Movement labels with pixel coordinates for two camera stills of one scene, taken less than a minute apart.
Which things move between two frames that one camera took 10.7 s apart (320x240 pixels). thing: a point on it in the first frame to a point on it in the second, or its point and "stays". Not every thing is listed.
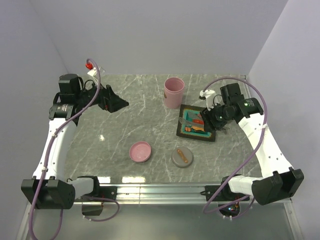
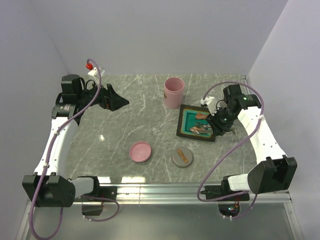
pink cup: (173, 87) stays
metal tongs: (182, 120) to (206, 130)
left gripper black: (108, 100) stays
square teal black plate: (190, 124) stays
